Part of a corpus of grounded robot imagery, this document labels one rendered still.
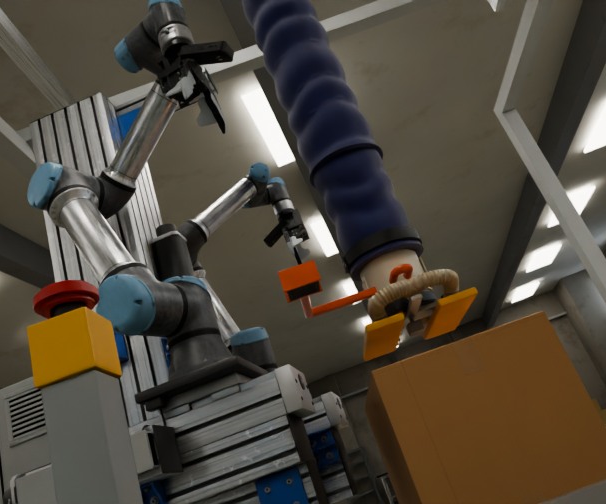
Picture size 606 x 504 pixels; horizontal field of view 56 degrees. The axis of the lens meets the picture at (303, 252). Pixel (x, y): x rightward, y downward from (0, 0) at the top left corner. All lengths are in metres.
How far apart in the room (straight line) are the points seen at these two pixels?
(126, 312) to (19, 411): 0.51
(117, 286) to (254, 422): 0.38
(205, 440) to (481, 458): 0.54
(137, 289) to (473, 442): 0.73
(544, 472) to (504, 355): 0.23
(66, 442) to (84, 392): 0.05
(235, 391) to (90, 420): 0.58
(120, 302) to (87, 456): 0.58
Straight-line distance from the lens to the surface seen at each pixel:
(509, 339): 1.30
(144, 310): 1.15
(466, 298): 1.45
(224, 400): 1.17
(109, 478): 0.61
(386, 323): 1.40
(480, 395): 1.26
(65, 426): 0.64
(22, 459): 1.56
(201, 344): 1.22
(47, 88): 3.41
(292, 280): 1.25
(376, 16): 3.82
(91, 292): 0.68
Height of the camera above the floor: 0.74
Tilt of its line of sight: 23 degrees up
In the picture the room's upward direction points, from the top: 20 degrees counter-clockwise
